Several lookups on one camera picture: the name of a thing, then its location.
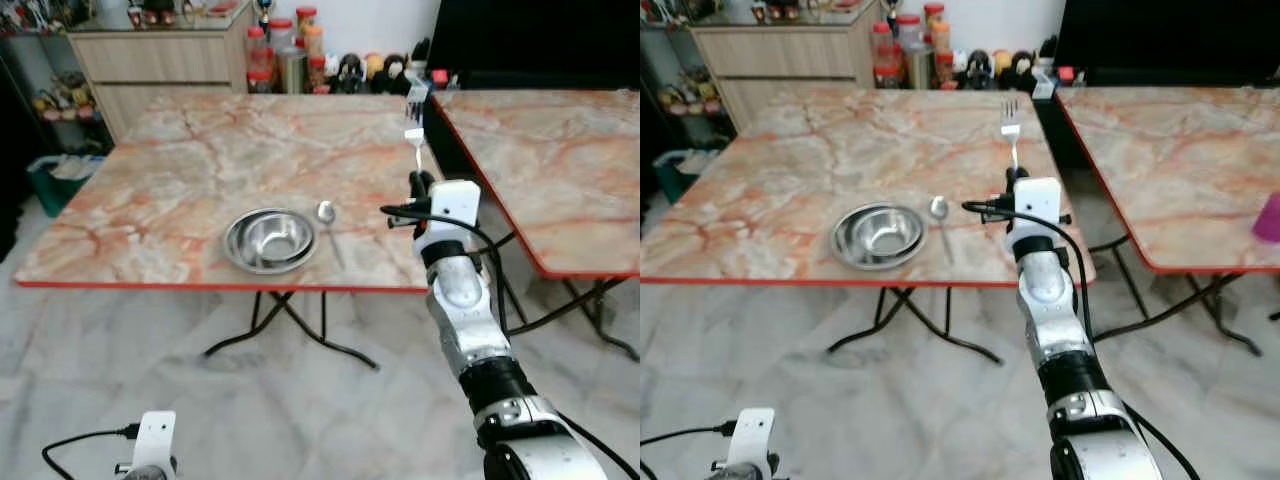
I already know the green plastic bin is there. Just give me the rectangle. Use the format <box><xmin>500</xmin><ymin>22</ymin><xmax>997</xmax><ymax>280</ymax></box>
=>
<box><xmin>27</xmin><ymin>154</ymin><xmax>107</xmax><ymax>218</ymax></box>
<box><xmin>652</xmin><ymin>149</ymin><xmax>717</xmax><ymax>205</ymax></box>

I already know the stainless steel fork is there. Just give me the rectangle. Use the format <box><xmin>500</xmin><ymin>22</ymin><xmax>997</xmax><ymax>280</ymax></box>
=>
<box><xmin>1000</xmin><ymin>98</ymin><xmax>1023</xmax><ymax>172</ymax></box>
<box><xmin>404</xmin><ymin>98</ymin><xmax>429</xmax><ymax>177</ymax></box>

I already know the tall red lid jar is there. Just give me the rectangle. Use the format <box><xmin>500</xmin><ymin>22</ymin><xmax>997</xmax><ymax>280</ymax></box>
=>
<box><xmin>872</xmin><ymin>22</ymin><xmax>901</xmax><ymax>89</ymax></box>
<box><xmin>246</xmin><ymin>27</ymin><xmax>276</xmax><ymax>94</ymax></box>

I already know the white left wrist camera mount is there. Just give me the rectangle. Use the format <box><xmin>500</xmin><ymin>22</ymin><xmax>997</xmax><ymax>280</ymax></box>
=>
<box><xmin>725</xmin><ymin>407</ymin><xmax>777</xmax><ymax>473</ymax></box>
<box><xmin>128</xmin><ymin>410</ymin><xmax>179</xmax><ymax>477</ymax></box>

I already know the light wooden cabinet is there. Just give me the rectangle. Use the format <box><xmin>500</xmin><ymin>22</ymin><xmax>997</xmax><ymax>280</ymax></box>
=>
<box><xmin>68</xmin><ymin>10</ymin><xmax>253</xmax><ymax>141</ymax></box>
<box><xmin>690</xmin><ymin>5</ymin><xmax>883</xmax><ymax>131</ymax></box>

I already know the stainless steel spoon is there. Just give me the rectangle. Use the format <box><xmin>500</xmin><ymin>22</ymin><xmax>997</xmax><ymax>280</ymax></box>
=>
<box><xmin>929</xmin><ymin>196</ymin><xmax>957</xmax><ymax>265</ymax></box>
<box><xmin>316</xmin><ymin>200</ymin><xmax>347</xmax><ymax>269</ymax></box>

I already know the steel canister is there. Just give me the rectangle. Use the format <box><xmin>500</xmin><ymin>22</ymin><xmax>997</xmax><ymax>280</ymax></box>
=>
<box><xmin>905</xmin><ymin>44</ymin><xmax>935</xmax><ymax>90</ymax></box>
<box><xmin>278</xmin><ymin>48</ymin><xmax>309</xmax><ymax>95</ymax></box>

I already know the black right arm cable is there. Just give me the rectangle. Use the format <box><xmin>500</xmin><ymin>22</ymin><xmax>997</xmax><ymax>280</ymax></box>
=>
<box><xmin>962</xmin><ymin>197</ymin><xmax>1097</xmax><ymax>347</ymax></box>
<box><xmin>380</xmin><ymin>200</ymin><xmax>513</xmax><ymax>337</ymax></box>

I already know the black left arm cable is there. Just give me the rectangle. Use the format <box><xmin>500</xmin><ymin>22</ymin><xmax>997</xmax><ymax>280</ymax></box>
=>
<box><xmin>42</xmin><ymin>424</ymin><xmax>141</xmax><ymax>480</ymax></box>
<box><xmin>640</xmin><ymin>424</ymin><xmax>737</xmax><ymax>447</ymax></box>

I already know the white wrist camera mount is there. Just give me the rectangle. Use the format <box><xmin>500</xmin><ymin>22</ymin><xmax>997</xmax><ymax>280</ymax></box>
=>
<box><xmin>128</xmin><ymin>410</ymin><xmax>179</xmax><ymax>477</ymax></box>
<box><xmin>1005</xmin><ymin>178</ymin><xmax>1064</xmax><ymax>242</ymax></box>
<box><xmin>414</xmin><ymin>180</ymin><xmax>482</xmax><ymax>247</ymax></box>
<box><xmin>725</xmin><ymin>407</ymin><xmax>777</xmax><ymax>473</ymax></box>

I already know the stainless steel bowl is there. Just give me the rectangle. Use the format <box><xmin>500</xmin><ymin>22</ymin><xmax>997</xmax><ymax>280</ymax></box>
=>
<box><xmin>221</xmin><ymin>207</ymin><xmax>319</xmax><ymax>276</ymax></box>
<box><xmin>830</xmin><ymin>203</ymin><xmax>927</xmax><ymax>272</ymax></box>

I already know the cluttered storage shelf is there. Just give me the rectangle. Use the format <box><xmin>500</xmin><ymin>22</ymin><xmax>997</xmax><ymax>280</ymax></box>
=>
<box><xmin>0</xmin><ymin>28</ymin><xmax>101</xmax><ymax>157</ymax></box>
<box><xmin>640</xmin><ymin>20</ymin><xmax>719</xmax><ymax>151</ymax></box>

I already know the pink plastic cup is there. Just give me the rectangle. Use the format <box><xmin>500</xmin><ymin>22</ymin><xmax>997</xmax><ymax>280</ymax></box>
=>
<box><xmin>1252</xmin><ymin>193</ymin><xmax>1280</xmax><ymax>244</ymax></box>

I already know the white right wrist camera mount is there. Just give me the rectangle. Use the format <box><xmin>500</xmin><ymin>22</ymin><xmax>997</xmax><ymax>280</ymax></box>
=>
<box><xmin>414</xmin><ymin>180</ymin><xmax>482</xmax><ymax>247</ymax></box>
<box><xmin>1005</xmin><ymin>178</ymin><xmax>1064</xmax><ymax>242</ymax></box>

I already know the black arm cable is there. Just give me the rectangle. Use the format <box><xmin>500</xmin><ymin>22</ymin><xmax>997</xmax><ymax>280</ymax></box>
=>
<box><xmin>380</xmin><ymin>200</ymin><xmax>513</xmax><ymax>337</ymax></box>
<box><xmin>42</xmin><ymin>424</ymin><xmax>141</xmax><ymax>480</ymax></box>
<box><xmin>640</xmin><ymin>424</ymin><xmax>737</xmax><ymax>447</ymax></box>
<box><xmin>962</xmin><ymin>197</ymin><xmax>1097</xmax><ymax>347</ymax></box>

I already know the marble top folding table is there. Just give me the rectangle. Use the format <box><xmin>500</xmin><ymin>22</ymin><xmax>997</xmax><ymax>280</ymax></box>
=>
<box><xmin>12</xmin><ymin>92</ymin><xmax>471</xmax><ymax>371</ymax></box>
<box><xmin>432</xmin><ymin>88</ymin><xmax>641</xmax><ymax>363</ymax></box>
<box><xmin>640</xmin><ymin>88</ymin><xmax>1097</xmax><ymax>366</ymax></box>
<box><xmin>1057</xmin><ymin>85</ymin><xmax>1280</xmax><ymax>358</ymax></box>

